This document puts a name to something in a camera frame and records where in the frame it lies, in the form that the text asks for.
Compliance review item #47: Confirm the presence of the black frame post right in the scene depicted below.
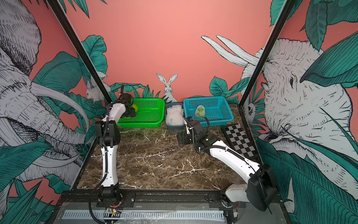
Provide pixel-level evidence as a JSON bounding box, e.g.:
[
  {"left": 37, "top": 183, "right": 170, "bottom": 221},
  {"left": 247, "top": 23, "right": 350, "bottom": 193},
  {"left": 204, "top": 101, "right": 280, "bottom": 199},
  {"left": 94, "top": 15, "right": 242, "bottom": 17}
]
[{"left": 239, "top": 0, "right": 296, "bottom": 108}]

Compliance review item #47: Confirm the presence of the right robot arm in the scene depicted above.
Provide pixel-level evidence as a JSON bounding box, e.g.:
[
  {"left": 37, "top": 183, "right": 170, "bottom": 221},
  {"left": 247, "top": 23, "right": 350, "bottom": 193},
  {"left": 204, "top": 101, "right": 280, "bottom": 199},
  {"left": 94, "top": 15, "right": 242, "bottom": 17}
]
[{"left": 177, "top": 117, "right": 278, "bottom": 211}]

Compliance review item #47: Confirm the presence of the black frame post left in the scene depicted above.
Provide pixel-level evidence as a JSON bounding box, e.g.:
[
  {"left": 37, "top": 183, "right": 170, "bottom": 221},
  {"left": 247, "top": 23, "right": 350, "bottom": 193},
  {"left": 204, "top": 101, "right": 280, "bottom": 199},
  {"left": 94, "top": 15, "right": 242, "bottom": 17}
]
[{"left": 47, "top": 0, "right": 113, "bottom": 103}]

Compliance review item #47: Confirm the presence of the green plastic basket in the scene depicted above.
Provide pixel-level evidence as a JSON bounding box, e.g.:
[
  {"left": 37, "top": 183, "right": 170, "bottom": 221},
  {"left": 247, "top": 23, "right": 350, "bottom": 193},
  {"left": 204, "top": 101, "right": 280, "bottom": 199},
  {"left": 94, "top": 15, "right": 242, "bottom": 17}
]
[{"left": 117, "top": 98, "right": 165, "bottom": 128}]

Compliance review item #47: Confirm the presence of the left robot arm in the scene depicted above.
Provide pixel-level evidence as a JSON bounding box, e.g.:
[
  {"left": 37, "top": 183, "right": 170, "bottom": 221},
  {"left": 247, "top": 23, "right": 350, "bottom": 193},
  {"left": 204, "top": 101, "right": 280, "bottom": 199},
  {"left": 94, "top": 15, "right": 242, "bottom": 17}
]
[{"left": 95, "top": 84, "right": 136, "bottom": 212}]

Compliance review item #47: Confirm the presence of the checkerboard calibration board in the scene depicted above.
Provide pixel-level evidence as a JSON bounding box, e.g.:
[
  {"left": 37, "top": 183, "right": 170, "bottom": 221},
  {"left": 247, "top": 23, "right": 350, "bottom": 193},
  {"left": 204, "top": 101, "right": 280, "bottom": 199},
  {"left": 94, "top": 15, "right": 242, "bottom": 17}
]
[{"left": 222, "top": 124, "right": 258, "bottom": 159}]

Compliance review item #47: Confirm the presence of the grey bin of foam nets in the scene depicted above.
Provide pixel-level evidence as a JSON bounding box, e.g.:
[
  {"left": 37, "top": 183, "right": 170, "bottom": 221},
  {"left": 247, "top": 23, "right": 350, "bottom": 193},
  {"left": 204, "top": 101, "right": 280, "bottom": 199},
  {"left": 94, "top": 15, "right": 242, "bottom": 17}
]
[{"left": 165, "top": 102, "right": 185, "bottom": 130}]

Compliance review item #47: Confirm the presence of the black frame post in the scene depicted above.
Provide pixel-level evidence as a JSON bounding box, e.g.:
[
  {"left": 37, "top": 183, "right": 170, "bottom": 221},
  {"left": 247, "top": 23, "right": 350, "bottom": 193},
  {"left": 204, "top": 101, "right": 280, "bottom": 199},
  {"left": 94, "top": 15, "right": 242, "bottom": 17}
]
[
  {"left": 239, "top": 0, "right": 296, "bottom": 108},
  {"left": 47, "top": 0, "right": 113, "bottom": 103}
]

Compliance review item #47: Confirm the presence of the custard apple with dark spots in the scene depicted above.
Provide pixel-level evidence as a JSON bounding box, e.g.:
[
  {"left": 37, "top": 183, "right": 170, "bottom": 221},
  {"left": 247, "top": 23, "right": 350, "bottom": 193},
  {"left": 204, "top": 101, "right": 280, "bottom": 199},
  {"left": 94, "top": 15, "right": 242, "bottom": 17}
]
[{"left": 196, "top": 108, "right": 205, "bottom": 117}]

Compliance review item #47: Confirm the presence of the white slotted cable duct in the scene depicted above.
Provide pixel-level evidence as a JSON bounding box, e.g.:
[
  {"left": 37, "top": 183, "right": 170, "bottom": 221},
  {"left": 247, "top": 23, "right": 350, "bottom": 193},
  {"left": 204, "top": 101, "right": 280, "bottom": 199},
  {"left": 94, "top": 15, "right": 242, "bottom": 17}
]
[{"left": 61, "top": 209, "right": 226, "bottom": 222}]

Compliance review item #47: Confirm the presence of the custard apple green upper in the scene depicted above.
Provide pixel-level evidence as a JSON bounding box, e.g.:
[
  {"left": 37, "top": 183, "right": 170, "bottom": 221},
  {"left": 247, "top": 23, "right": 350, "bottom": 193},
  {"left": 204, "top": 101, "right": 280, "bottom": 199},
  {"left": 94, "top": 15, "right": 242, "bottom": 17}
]
[{"left": 132, "top": 104, "right": 139, "bottom": 113}]

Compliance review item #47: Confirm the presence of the teal plastic basket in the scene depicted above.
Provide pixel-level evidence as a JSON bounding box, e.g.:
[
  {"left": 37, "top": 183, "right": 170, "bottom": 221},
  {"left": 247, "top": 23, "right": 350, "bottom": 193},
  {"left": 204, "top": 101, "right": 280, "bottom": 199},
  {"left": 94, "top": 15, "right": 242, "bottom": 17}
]
[{"left": 183, "top": 96, "right": 234, "bottom": 127}]

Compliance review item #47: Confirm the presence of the white foam net sleeve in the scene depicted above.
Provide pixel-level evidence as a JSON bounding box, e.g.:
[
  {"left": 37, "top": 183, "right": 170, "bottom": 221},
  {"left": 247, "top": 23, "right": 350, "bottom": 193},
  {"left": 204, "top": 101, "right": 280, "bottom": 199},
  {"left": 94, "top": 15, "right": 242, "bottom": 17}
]
[{"left": 194, "top": 105, "right": 205, "bottom": 118}]

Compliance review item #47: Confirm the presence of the black front frame rail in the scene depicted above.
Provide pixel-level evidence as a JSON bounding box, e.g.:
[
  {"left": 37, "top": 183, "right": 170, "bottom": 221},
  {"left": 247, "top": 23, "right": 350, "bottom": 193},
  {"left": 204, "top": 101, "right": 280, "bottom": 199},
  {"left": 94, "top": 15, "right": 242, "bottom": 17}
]
[{"left": 60, "top": 189, "right": 282, "bottom": 209}]

